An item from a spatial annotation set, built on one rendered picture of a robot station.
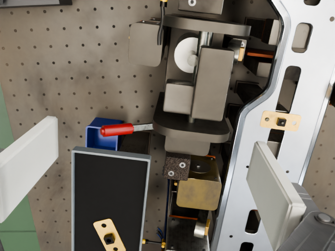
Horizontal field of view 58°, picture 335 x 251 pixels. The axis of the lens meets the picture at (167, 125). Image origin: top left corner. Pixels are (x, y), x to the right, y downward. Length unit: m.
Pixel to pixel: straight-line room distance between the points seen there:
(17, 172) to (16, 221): 2.21
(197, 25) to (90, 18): 0.57
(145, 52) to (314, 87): 0.36
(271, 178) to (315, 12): 0.54
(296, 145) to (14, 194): 0.64
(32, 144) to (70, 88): 0.85
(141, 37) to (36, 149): 0.40
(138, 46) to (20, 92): 0.61
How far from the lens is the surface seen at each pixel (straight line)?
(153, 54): 0.56
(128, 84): 0.97
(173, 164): 0.60
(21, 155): 0.17
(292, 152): 0.75
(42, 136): 0.19
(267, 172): 0.18
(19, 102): 1.11
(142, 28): 0.56
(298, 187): 0.18
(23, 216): 2.32
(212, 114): 0.47
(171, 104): 0.50
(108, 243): 0.64
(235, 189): 0.76
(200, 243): 0.75
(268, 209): 0.17
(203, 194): 0.66
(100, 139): 1.05
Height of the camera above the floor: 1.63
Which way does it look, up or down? 69 degrees down
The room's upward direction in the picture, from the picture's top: 173 degrees counter-clockwise
